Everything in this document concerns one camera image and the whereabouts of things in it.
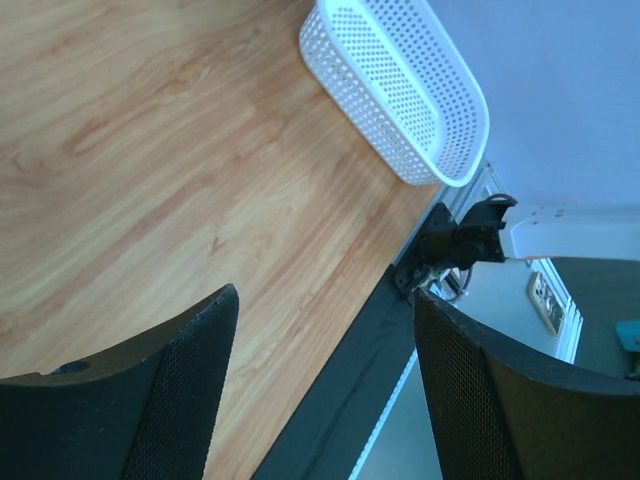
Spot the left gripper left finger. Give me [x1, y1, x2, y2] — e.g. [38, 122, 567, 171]
[1, 284, 239, 479]

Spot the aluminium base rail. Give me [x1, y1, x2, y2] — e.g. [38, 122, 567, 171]
[392, 158, 504, 265]

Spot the white perforated basket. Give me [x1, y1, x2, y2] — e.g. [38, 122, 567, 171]
[299, 0, 490, 188]

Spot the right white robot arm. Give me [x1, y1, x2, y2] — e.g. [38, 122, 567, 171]
[394, 194, 639, 298]

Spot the tan framed wall object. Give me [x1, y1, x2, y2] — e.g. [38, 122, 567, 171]
[528, 272, 565, 336]

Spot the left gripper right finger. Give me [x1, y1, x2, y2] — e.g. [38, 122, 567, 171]
[414, 291, 639, 479]

